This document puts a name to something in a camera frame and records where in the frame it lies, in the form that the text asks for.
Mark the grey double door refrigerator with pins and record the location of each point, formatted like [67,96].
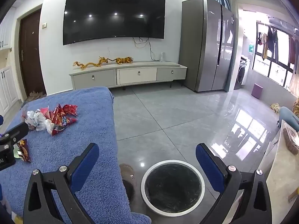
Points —
[206,44]

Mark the blue fluffy blanket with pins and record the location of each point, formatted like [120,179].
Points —
[103,195]

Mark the dark brown entrance door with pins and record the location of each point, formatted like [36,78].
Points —
[29,54]

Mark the front load washing machine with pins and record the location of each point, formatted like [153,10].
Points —
[242,72]

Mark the grey white tv cabinet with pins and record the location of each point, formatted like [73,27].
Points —
[115,75]

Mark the teal sofa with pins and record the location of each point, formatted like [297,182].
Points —
[290,118]

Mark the white tissue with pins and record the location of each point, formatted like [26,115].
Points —
[35,120]

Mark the black wall television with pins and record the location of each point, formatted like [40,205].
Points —
[96,19]

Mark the dark red small wrapper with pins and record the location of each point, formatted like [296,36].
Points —
[21,151]

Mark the brown fuzzy slipper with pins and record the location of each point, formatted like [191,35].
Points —
[129,181]

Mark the white router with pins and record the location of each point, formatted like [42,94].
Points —
[163,57]

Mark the white wall cabinets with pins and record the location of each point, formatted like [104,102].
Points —
[8,91]

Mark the purple cube stool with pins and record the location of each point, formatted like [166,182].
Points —
[257,91]

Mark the golden dragon ornament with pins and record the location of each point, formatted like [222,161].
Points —
[82,66]

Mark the golden tiger ornament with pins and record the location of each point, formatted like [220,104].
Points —
[124,60]

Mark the white round trash bin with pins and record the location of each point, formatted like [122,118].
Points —
[172,188]

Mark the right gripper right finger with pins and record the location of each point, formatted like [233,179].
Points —
[254,205]

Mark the white marble coffee table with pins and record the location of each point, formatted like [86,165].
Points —
[280,168]

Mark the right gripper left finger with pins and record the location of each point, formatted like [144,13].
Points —
[39,204]

